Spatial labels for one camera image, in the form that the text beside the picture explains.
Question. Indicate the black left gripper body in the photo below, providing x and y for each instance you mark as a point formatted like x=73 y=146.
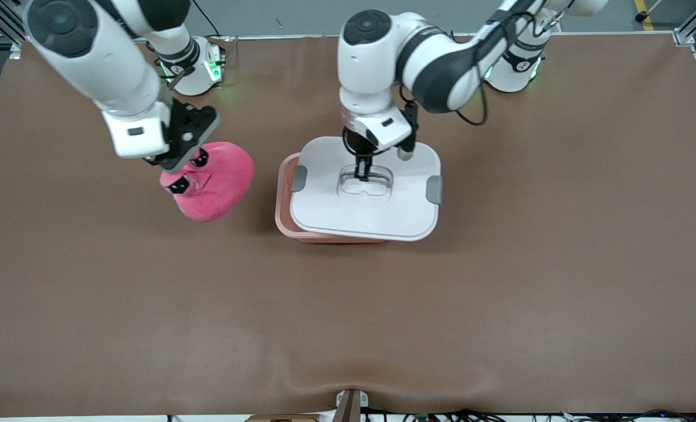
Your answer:
x=357 y=143

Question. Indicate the pink plush toy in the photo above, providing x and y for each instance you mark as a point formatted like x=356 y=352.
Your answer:
x=224 y=181

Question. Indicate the white box lid grey clips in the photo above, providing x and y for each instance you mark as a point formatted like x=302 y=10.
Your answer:
x=336 y=211

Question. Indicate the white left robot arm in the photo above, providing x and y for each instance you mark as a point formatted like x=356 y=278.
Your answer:
x=371 y=76

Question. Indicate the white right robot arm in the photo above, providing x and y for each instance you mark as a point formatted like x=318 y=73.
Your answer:
x=107 y=64

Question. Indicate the pink plastic box base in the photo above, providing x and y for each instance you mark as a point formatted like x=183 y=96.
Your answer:
x=285 y=199

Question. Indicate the brown table mat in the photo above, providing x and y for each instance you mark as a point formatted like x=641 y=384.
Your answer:
x=348 y=305

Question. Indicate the metal table clamp bracket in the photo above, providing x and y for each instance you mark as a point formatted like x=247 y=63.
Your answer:
x=350 y=407

